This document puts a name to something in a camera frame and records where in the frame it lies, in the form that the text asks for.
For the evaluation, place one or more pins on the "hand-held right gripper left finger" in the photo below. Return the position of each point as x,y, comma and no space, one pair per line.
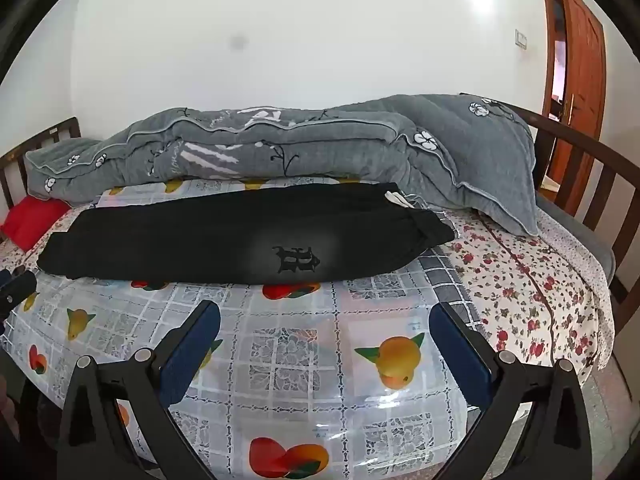
192,350

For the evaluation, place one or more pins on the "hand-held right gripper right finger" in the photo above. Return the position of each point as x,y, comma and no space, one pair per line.
457,355

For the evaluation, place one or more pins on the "grey floral quilt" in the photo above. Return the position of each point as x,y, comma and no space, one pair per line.
350,145

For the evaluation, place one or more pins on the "dark wooden bed frame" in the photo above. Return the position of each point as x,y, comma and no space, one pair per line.
590,145

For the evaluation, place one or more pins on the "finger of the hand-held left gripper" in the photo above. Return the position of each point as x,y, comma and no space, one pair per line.
20,287

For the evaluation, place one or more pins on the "grey mattress pad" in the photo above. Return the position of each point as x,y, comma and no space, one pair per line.
575,230

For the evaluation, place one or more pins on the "white wall switch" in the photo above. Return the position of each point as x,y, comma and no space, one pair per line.
521,39

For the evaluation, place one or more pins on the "black pants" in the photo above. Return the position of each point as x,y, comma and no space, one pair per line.
200,240

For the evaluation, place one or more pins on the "fruit print plastic sheet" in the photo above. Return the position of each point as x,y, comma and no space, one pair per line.
300,340

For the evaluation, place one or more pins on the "wooden shelf furniture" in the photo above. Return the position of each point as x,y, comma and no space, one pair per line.
585,60

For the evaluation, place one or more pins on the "floral bedsheet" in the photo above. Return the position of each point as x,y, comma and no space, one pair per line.
525,300

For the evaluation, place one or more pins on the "red pillow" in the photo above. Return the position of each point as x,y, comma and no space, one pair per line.
32,220

